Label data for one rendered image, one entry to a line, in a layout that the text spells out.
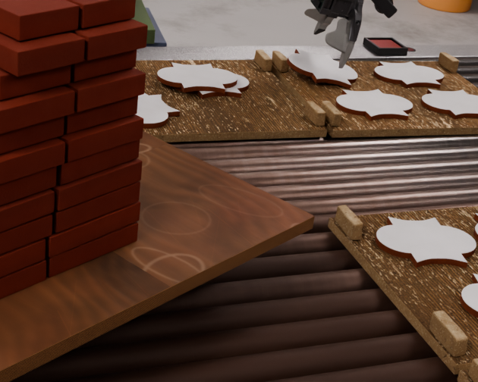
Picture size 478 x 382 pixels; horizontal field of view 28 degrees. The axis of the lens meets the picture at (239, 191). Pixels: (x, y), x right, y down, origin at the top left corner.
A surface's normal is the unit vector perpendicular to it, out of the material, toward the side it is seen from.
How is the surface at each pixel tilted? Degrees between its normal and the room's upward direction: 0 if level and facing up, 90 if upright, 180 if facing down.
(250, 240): 0
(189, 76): 0
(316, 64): 12
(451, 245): 0
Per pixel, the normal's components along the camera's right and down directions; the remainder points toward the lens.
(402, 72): 0.11, -0.88
